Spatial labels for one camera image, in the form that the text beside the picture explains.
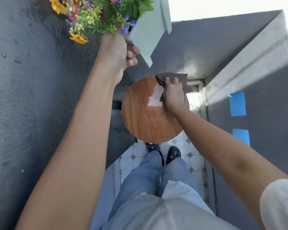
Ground white shirt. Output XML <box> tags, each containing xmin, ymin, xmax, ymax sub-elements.
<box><xmin>103</xmin><ymin>179</ymin><xmax>288</xmax><ymax>230</ymax></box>

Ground blue jeans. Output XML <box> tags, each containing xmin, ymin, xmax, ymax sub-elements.
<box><xmin>108</xmin><ymin>150</ymin><xmax>202</xmax><ymax>222</ymax></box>

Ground brown cleaning cloth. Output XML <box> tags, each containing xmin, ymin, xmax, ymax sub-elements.
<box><xmin>155</xmin><ymin>72</ymin><xmax>193</xmax><ymax>102</ymax></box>

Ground person's left forearm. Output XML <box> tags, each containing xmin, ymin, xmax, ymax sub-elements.
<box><xmin>15</xmin><ymin>62</ymin><xmax>122</xmax><ymax>230</ymax></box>

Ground person's right forearm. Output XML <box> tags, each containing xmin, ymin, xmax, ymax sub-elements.
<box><xmin>169</xmin><ymin>105</ymin><xmax>288</xmax><ymax>230</ymax></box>

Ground black patterned shoe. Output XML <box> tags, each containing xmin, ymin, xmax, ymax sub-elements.
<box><xmin>165</xmin><ymin>146</ymin><xmax>182</xmax><ymax>166</ymax></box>
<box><xmin>145</xmin><ymin>142</ymin><xmax>164</xmax><ymax>167</ymax></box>

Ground pink spill patch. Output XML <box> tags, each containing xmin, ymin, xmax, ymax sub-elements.
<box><xmin>147</xmin><ymin>84</ymin><xmax>165</xmax><ymax>108</ymax></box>

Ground pale green planter box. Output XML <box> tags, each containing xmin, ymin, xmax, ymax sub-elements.
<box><xmin>124</xmin><ymin>0</ymin><xmax>172</xmax><ymax>68</ymax></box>

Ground round wooden table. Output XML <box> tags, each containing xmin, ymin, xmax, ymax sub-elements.
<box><xmin>121</xmin><ymin>77</ymin><xmax>190</xmax><ymax>144</ymax></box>

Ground person's right hand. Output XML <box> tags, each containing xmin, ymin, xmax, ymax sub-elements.
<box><xmin>162</xmin><ymin>77</ymin><xmax>186</xmax><ymax>114</ymax></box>

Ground person's left hand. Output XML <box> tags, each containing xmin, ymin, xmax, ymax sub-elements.
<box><xmin>96</xmin><ymin>32</ymin><xmax>141</xmax><ymax>85</ymax></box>

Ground blue tape strip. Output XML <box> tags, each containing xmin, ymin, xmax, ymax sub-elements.
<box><xmin>232</xmin><ymin>128</ymin><xmax>251</xmax><ymax>147</ymax></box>
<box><xmin>228</xmin><ymin>90</ymin><xmax>247</xmax><ymax>117</ymax></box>

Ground colourful flowering plants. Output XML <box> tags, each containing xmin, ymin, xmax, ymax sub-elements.
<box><xmin>48</xmin><ymin>0</ymin><xmax>155</xmax><ymax>45</ymax></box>

